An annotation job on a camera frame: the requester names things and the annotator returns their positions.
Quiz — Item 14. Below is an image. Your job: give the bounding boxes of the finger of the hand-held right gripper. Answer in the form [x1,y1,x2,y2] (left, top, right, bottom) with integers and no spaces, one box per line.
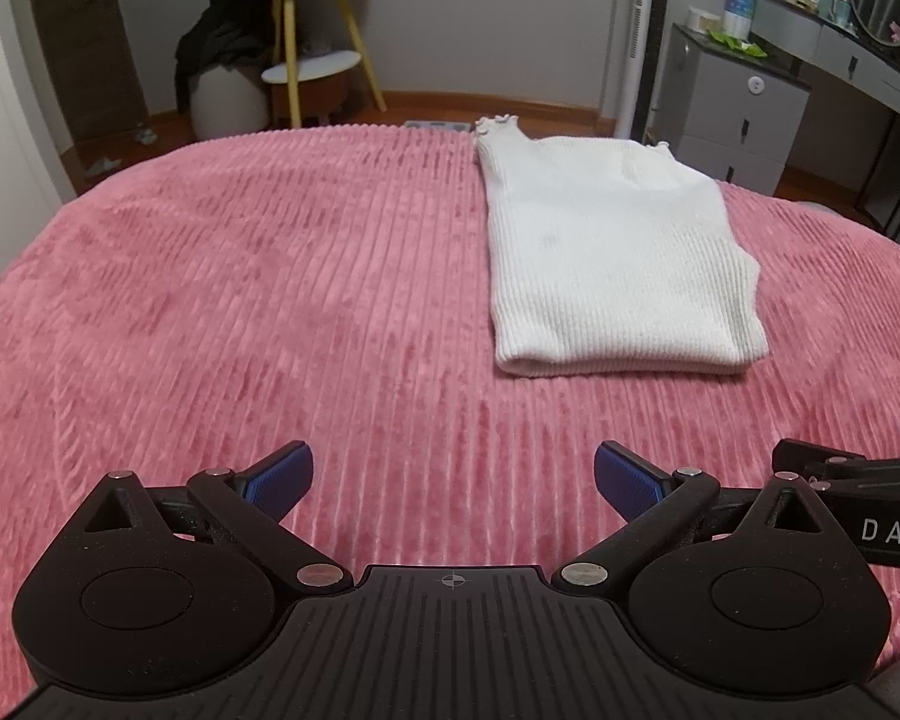
[771,441,900,494]

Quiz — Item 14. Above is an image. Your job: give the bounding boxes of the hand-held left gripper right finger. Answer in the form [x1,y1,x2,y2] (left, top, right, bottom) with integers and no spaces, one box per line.
[559,441,841,595]

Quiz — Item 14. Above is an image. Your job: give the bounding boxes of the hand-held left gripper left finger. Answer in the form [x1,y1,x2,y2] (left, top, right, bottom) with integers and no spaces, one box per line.
[75,441,355,595]

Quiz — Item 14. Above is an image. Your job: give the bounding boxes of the white knit sweater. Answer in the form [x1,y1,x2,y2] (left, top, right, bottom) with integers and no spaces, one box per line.
[474,114,770,377]

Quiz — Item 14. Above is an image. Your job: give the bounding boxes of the pink ribbed blanket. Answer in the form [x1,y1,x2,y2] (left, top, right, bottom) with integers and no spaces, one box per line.
[0,124,900,720]

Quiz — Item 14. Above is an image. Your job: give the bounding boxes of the grey nightstand with drawers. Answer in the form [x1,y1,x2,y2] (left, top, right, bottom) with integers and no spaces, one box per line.
[645,22,812,196]

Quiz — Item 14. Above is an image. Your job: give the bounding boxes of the white round pouf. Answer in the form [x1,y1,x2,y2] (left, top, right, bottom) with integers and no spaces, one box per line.
[190,64,271,140]

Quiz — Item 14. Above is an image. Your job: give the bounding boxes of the brown round stool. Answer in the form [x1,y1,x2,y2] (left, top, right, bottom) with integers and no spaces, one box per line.
[270,75,346,127]

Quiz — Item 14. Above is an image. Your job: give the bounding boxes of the grey vanity desk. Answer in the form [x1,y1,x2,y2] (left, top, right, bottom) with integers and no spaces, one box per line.
[750,0,900,237]

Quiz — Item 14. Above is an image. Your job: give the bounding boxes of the green wrapper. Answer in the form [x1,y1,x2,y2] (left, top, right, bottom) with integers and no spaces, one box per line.
[705,26,770,59]

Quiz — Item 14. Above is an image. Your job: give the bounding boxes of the white tower fan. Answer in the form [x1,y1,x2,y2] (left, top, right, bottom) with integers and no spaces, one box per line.
[615,0,676,143]

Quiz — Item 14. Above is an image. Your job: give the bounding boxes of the round side table yellow legs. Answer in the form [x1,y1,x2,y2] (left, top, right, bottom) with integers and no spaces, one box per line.
[221,0,387,128]

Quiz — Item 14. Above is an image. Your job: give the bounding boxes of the black clothing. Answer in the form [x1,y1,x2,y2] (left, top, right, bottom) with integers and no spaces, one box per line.
[175,0,275,110]

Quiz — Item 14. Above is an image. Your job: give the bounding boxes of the blue and white box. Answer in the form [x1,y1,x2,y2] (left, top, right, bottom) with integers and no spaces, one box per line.
[720,0,757,38]

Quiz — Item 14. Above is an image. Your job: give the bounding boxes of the dark brown door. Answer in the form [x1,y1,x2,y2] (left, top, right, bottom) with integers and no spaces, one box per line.
[22,0,151,143]

